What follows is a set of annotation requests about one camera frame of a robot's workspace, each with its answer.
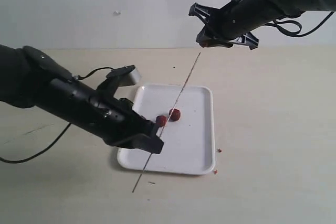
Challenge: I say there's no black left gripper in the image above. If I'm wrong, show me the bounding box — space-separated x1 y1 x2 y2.
49 79 164 154

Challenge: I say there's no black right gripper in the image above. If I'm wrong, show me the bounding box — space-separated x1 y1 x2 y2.
188 3 259 50

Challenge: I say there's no thin metal skewer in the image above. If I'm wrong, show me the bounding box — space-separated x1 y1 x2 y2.
131 52 201 194

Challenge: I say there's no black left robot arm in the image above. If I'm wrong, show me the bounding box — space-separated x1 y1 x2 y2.
1 46 164 154

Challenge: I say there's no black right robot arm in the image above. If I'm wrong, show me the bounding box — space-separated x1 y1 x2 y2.
189 0 335 50

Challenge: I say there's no white rectangular plastic tray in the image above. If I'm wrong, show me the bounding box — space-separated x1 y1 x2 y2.
117 84 215 175

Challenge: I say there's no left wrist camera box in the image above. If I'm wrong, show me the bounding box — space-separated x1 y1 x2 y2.
96 65 141 96

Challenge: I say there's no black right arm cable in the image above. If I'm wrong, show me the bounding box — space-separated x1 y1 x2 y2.
265 10 335 37

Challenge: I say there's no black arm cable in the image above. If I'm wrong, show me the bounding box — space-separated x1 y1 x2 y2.
265 10 335 37
0 123 71 164

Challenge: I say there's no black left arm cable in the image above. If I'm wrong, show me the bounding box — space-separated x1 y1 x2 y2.
0 123 71 164

